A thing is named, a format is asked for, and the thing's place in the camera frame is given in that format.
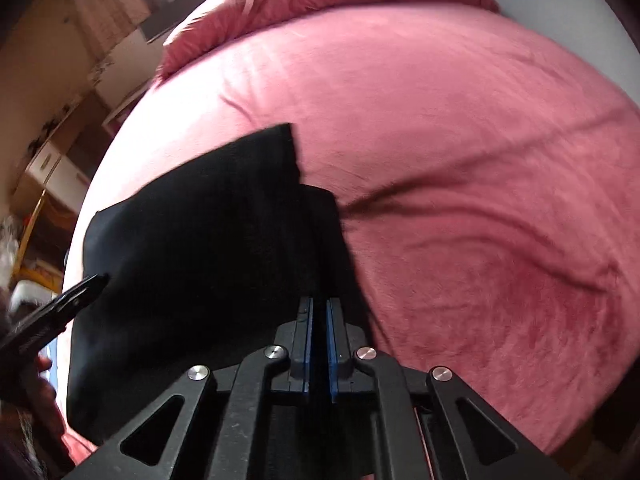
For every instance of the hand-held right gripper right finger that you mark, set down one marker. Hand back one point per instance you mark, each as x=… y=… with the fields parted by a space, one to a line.
x=331 y=355

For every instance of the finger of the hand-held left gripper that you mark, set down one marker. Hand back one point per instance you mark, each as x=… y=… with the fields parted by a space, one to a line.
x=82 y=292

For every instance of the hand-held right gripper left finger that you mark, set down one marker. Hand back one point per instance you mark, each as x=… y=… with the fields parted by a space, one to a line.
x=308 y=355

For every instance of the black pants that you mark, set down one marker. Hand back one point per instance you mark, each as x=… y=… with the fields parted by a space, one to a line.
x=200 y=235

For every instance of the person's left hand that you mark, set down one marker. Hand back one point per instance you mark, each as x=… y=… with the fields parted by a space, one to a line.
x=45 y=385

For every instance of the wooden shelf unit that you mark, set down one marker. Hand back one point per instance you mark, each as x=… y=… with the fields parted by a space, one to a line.
x=45 y=240

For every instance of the patterned dark clothing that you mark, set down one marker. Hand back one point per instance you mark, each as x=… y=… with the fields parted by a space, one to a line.
x=25 y=445

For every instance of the white wooden cabinet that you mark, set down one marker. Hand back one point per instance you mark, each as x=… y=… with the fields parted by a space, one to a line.
x=55 y=175

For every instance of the pink bed blanket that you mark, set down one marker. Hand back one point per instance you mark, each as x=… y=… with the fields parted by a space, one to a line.
x=450 y=160

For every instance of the striped curtain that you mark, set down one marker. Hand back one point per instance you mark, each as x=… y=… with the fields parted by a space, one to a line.
x=125 y=5

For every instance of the dark headboard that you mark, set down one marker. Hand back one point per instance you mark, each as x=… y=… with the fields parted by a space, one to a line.
x=170 y=15

